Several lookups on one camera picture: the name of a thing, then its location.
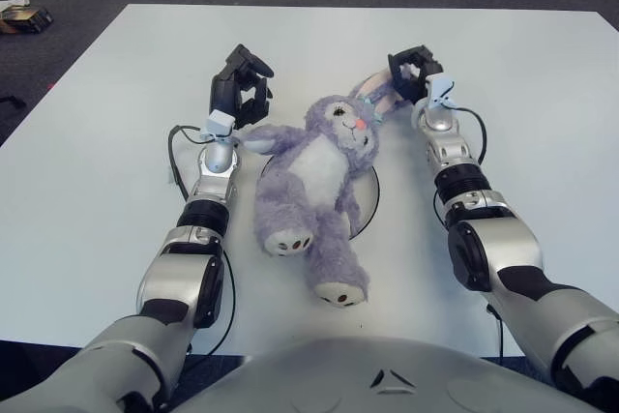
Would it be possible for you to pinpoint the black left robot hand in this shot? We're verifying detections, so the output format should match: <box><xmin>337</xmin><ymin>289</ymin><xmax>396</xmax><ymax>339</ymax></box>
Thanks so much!
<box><xmin>202</xmin><ymin>44</ymin><xmax>276</xmax><ymax>141</ymax></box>

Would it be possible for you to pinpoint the purple plush bunny doll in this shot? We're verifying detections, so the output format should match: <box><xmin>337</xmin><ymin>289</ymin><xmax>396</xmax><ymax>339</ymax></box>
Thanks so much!
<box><xmin>239</xmin><ymin>72</ymin><xmax>405</xmax><ymax>310</ymax></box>

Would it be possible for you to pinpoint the grey robot torso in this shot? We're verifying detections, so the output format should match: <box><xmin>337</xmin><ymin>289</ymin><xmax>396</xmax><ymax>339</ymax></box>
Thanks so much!
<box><xmin>168</xmin><ymin>335</ymin><xmax>619</xmax><ymax>413</ymax></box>

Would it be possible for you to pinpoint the dark brown box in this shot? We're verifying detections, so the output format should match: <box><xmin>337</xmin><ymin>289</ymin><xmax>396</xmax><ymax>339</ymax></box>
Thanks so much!
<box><xmin>0</xmin><ymin>5</ymin><xmax>53</xmax><ymax>36</ymax></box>

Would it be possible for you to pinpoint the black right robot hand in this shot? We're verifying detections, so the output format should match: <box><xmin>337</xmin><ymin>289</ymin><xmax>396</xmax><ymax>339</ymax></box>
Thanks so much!
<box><xmin>386</xmin><ymin>44</ymin><xmax>457</xmax><ymax>109</ymax></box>

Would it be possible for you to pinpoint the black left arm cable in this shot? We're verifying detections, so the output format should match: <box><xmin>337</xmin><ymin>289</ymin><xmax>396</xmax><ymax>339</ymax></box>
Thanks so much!
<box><xmin>167</xmin><ymin>125</ymin><xmax>238</xmax><ymax>356</ymax></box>

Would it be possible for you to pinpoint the white plate with black rim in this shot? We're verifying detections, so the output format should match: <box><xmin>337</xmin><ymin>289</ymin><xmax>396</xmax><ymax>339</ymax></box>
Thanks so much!
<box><xmin>258</xmin><ymin>151</ymin><xmax>381</xmax><ymax>240</ymax></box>

